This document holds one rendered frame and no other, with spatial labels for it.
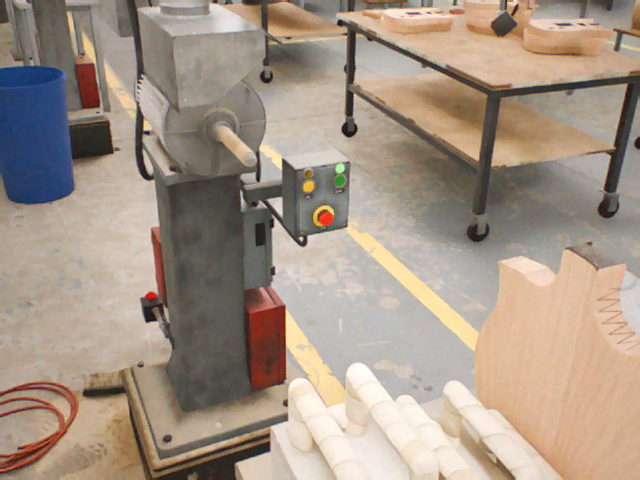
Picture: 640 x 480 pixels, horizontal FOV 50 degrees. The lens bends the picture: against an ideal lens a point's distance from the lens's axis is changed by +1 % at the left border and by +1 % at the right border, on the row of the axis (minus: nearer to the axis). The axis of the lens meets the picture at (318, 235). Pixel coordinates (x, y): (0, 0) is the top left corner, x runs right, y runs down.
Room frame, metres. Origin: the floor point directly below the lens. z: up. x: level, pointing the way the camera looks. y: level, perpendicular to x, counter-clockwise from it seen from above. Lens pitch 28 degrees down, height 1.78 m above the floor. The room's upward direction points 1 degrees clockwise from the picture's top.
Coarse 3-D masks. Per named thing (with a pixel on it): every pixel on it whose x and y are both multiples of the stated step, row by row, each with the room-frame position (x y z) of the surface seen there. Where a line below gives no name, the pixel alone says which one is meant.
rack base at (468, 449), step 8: (464, 432) 0.80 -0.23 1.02; (464, 440) 0.79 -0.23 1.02; (472, 440) 0.79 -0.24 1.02; (456, 448) 0.77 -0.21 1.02; (464, 448) 0.77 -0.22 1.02; (472, 448) 0.77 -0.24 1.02; (480, 448) 0.77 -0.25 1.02; (464, 456) 0.76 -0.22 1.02; (472, 456) 0.76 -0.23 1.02; (480, 456) 0.76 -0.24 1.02; (488, 456) 0.76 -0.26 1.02; (472, 464) 0.74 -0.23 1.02; (480, 464) 0.74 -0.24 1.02; (488, 464) 0.74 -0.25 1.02; (440, 472) 0.72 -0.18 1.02; (480, 472) 0.73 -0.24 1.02; (488, 472) 0.73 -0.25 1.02; (496, 472) 0.73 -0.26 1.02
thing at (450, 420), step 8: (448, 408) 0.77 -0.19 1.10; (440, 416) 0.79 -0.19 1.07; (448, 416) 0.77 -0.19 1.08; (456, 416) 0.77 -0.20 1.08; (440, 424) 0.78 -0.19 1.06; (448, 424) 0.77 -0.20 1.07; (456, 424) 0.77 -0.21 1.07; (448, 432) 0.77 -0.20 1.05; (456, 432) 0.77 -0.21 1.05; (448, 440) 0.77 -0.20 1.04; (456, 440) 0.77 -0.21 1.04
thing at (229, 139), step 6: (222, 126) 1.52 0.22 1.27; (222, 132) 1.49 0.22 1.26; (228, 132) 1.48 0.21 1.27; (222, 138) 1.47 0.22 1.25; (228, 138) 1.45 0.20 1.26; (234, 138) 1.44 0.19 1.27; (228, 144) 1.44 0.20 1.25; (234, 144) 1.41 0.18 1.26; (240, 144) 1.40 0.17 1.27; (234, 150) 1.40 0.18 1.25; (240, 150) 1.38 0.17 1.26; (246, 150) 1.37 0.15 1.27; (240, 156) 1.36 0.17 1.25
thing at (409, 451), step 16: (352, 368) 0.72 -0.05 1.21; (368, 368) 0.72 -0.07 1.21; (352, 384) 0.70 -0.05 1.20; (368, 384) 0.69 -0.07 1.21; (368, 400) 0.66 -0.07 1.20; (384, 400) 0.66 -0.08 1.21; (384, 416) 0.63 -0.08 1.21; (400, 416) 0.63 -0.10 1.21; (384, 432) 0.62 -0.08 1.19; (400, 432) 0.60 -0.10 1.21; (416, 432) 0.60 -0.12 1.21; (400, 448) 0.59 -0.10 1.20; (416, 448) 0.58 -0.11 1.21; (416, 464) 0.56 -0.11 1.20; (432, 464) 0.56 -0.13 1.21
